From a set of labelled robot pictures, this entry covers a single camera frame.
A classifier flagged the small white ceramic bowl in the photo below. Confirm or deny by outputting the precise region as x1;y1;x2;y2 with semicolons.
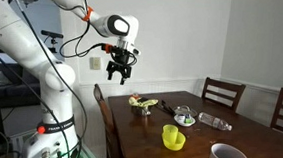
174;114;196;127

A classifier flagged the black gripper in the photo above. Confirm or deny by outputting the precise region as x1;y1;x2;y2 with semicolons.
106;46;137;85

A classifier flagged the left dark wooden chair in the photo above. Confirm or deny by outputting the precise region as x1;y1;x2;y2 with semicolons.
201;78;245;112

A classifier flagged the yellow plastic cup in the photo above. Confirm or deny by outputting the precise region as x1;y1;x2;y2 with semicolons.
163;124;178;142

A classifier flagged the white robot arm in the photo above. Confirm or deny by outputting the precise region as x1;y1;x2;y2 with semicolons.
0;0;139;158

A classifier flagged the yellow-green cloth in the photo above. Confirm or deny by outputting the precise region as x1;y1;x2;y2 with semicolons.
129;97;158;107

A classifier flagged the yellow plastic bowl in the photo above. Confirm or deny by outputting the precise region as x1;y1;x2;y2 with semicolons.
162;132;186;151

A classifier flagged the clear plastic water bottle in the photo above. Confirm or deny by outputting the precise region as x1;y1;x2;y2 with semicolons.
198;112;232;131

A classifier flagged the white wall outlet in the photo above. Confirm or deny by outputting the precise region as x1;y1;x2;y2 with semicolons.
90;57;101;70

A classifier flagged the dark grey sofa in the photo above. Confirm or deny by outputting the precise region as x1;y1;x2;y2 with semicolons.
0;63;41;108

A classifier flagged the small metal pot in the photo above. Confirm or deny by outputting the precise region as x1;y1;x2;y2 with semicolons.
131;105;151;116

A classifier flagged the near dark wooden chair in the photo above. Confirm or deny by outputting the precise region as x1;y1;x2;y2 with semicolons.
93;84;121;158

